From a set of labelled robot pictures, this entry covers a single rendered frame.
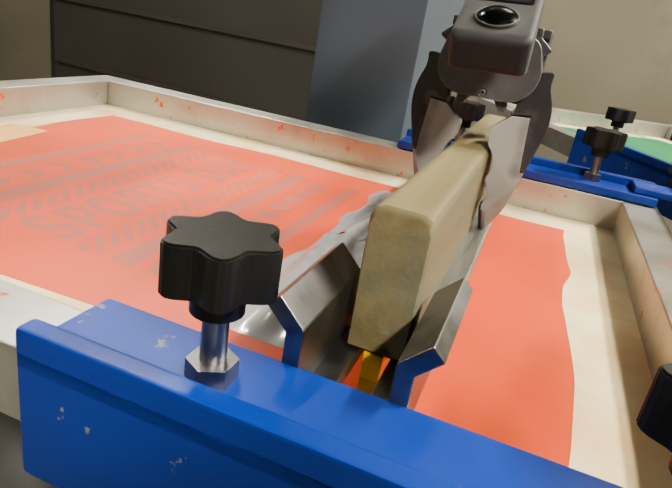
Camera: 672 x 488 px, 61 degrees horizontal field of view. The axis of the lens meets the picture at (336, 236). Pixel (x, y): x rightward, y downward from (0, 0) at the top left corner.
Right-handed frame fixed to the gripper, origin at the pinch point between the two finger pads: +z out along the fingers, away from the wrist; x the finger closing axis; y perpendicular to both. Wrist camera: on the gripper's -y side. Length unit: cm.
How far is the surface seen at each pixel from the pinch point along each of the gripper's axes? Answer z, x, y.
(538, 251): 5.3, -7.4, 11.0
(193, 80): 45, 219, 292
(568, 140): 3, -10, 72
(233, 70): 32, 187, 288
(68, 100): 4, 56, 18
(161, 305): 5.3, 13.8, -18.0
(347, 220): 4.9, 9.7, 3.9
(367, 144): 2.2, 15.3, 25.4
